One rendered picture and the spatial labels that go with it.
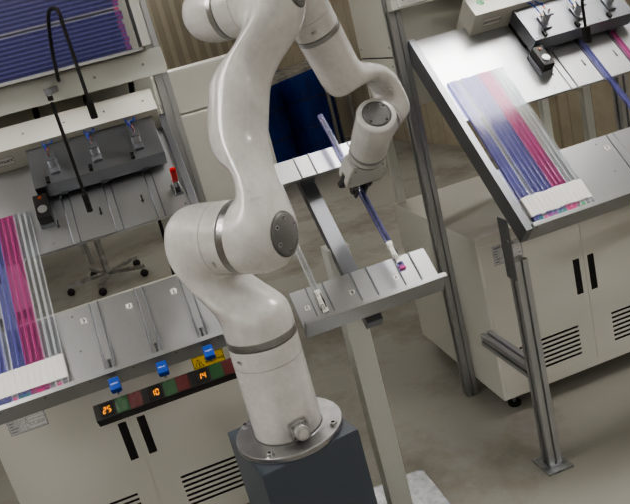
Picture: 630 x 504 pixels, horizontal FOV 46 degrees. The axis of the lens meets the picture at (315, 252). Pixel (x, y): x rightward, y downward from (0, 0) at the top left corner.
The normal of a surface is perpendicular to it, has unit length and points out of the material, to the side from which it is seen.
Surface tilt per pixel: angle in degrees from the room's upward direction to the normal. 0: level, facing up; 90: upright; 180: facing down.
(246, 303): 30
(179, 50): 90
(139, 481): 90
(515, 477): 0
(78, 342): 43
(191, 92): 90
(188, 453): 90
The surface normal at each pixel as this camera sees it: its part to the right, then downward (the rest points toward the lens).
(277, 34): 0.55, 0.59
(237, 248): -0.47, 0.35
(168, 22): 0.42, 0.18
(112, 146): 0.01, -0.52
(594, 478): -0.24, -0.92
